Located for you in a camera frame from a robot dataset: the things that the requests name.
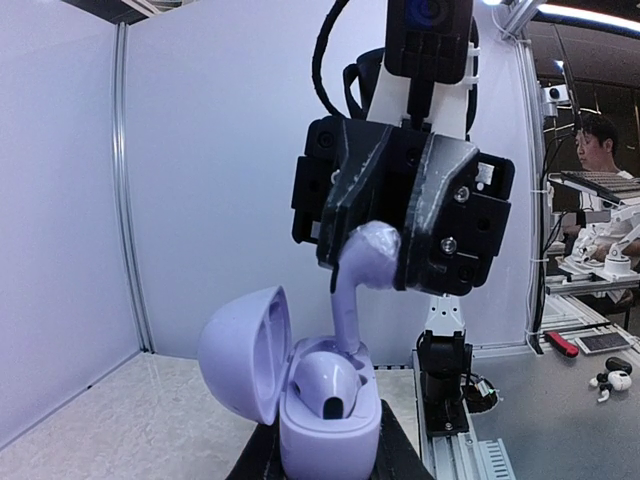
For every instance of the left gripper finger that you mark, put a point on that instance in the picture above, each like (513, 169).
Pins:
(382, 452)

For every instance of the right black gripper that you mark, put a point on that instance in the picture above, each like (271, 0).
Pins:
(448, 200)

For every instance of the purple earbud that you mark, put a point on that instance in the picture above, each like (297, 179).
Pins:
(328, 384)
(369, 257)

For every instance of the purple round charging case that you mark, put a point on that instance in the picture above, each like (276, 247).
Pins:
(247, 358)

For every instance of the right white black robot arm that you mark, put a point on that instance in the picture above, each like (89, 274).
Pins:
(440, 325)

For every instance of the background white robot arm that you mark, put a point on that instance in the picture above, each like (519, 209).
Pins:
(612, 245)

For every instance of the black earbud case outside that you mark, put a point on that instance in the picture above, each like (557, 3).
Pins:
(614, 363)

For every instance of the white earbud case outside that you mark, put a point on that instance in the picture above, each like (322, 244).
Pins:
(605, 383)

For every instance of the background angled keyboard tray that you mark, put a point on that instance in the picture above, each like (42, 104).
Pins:
(609, 187)

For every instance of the seated person in background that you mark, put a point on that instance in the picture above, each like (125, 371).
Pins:
(596, 148)

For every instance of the red black hand tool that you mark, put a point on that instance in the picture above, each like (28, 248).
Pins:
(560, 344)

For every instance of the smartphone on side bench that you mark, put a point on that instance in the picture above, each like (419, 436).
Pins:
(602, 343)

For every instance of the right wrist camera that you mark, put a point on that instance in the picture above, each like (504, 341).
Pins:
(429, 70)

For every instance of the background mounted camera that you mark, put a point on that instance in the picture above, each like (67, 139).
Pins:
(552, 98)

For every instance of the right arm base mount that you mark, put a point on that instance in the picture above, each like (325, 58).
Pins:
(443, 361)

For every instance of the right aluminium frame post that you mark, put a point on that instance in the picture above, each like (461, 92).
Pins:
(512, 19)

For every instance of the aluminium frame post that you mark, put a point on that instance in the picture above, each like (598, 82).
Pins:
(122, 192)
(512, 19)

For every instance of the left aluminium frame post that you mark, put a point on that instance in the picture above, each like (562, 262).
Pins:
(122, 192)

